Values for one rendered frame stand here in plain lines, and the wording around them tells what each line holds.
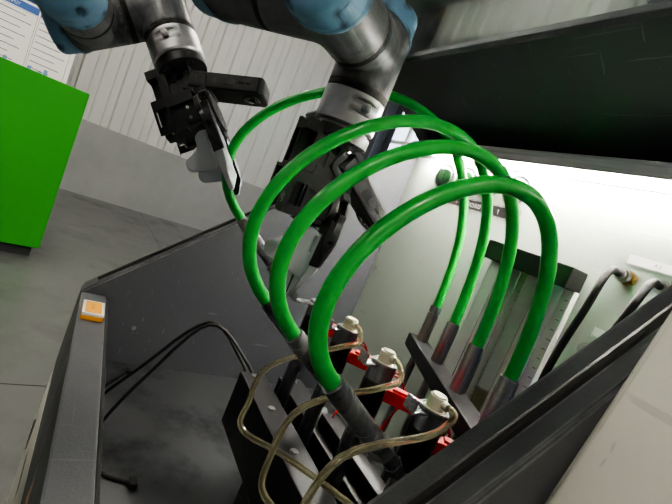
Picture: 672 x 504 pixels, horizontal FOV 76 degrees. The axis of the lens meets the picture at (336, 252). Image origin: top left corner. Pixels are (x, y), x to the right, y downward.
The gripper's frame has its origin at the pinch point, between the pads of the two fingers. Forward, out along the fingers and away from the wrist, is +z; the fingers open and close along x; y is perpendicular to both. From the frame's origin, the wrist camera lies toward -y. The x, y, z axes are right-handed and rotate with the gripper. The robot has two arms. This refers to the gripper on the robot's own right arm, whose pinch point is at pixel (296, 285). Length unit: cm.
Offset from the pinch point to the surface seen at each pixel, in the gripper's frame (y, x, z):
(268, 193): 11.1, 8.7, -10.1
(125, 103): 18, -648, -28
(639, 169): -29.4, 16.7, -29.6
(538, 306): -11.0, 24.4, -10.1
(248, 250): 10.9, 8.7, -4.3
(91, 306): 20.0, -21.9, 17.0
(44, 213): 48, -326, 78
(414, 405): -1.4, 24.6, 1.0
